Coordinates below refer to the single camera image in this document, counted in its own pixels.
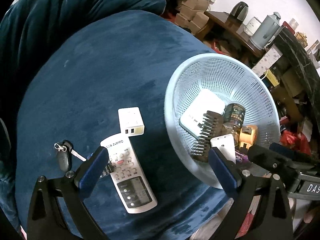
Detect black electric kettle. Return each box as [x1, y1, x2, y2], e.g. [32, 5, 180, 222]
[229, 2, 248, 22]

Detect stacked cardboard boxes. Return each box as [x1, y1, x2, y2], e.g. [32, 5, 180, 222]
[175, 0, 209, 35]

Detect white usb charger block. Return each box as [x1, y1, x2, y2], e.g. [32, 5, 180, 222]
[118, 107, 145, 137]

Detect white air conditioner remote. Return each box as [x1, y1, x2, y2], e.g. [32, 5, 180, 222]
[100, 133, 157, 214]

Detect grey thermos jug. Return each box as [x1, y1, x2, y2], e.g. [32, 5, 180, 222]
[249, 12, 281, 50]

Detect light blue plastic basket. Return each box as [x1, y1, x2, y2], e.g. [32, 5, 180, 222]
[164, 53, 280, 189]

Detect purple snack bar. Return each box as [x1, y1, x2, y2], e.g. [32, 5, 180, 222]
[235, 151, 249, 163]

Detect white jar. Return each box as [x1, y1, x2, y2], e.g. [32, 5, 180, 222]
[244, 17, 261, 36]

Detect white wall plug adapter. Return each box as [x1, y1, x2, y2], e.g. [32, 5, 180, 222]
[210, 134, 236, 163]

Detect blue velvet back cushion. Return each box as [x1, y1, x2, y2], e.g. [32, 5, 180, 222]
[1, 0, 166, 86]

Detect dark wooden comb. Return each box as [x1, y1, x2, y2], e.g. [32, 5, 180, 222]
[191, 111, 223, 163]

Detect blue velvet seat cushion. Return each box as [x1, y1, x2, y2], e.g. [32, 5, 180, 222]
[15, 10, 228, 239]

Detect dark wooden side table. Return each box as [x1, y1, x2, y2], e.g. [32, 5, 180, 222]
[195, 11, 265, 57]

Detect pack of aa batteries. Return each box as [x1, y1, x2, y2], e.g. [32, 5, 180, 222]
[100, 163, 113, 179]

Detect white box in basket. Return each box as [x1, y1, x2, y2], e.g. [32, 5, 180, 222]
[179, 89, 226, 139]

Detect dark printed tin can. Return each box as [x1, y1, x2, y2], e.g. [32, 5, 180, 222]
[223, 102, 246, 134]

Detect black car key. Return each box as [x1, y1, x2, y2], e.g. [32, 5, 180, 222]
[54, 140, 87, 173]

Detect orange tape measure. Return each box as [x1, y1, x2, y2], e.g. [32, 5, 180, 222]
[239, 125, 258, 149]

